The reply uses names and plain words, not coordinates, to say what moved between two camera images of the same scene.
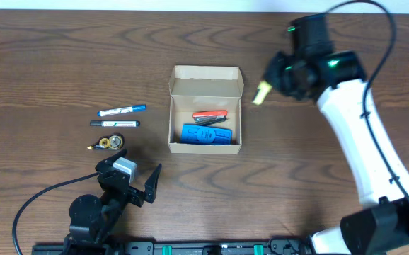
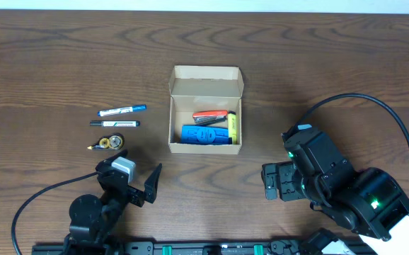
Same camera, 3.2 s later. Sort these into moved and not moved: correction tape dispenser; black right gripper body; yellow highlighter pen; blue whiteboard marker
Moved: black right gripper body; yellow highlighter pen
Not moved: blue whiteboard marker; correction tape dispenser
